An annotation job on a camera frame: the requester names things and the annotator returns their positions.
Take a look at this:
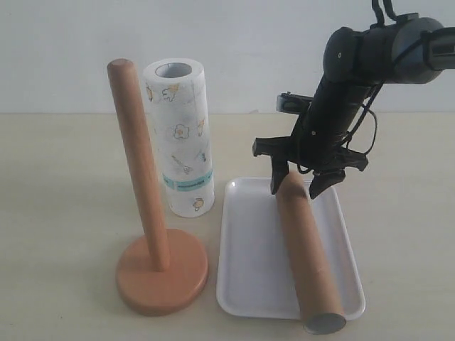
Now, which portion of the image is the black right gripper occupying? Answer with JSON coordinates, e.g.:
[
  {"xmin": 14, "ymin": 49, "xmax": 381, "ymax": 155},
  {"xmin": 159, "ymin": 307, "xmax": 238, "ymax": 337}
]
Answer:
[{"xmin": 252, "ymin": 136, "xmax": 368, "ymax": 199}]

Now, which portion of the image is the brown cardboard tube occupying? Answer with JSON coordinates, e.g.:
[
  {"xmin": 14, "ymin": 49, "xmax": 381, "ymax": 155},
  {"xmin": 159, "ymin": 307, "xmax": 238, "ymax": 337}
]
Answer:
[{"xmin": 276, "ymin": 172, "xmax": 346, "ymax": 335}]

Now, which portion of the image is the printed white paper towel roll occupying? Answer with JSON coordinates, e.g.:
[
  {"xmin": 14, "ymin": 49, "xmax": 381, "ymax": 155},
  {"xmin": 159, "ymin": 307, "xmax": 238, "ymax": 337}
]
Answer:
[{"xmin": 143, "ymin": 58, "xmax": 215, "ymax": 218}]

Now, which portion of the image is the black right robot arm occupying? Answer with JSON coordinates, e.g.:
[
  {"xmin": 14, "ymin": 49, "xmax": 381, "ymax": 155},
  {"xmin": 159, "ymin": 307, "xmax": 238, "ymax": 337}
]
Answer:
[{"xmin": 252, "ymin": 13, "xmax": 454, "ymax": 198}]

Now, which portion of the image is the wooden paper towel holder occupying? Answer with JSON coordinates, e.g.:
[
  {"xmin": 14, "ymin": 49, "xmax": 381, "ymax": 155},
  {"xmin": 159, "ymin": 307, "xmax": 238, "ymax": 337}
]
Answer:
[{"xmin": 107, "ymin": 58, "xmax": 209, "ymax": 316}]

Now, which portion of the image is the white plastic tray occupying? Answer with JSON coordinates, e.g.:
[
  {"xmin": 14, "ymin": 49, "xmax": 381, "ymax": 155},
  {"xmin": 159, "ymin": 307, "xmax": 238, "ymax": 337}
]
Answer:
[{"xmin": 216, "ymin": 177, "xmax": 366, "ymax": 320}]

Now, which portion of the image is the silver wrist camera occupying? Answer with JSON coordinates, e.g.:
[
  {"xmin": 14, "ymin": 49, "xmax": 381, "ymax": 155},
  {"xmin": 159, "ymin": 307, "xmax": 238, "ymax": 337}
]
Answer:
[{"xmin": 276, "ymin": 92, "xmax": 313, "ymax": 115}]

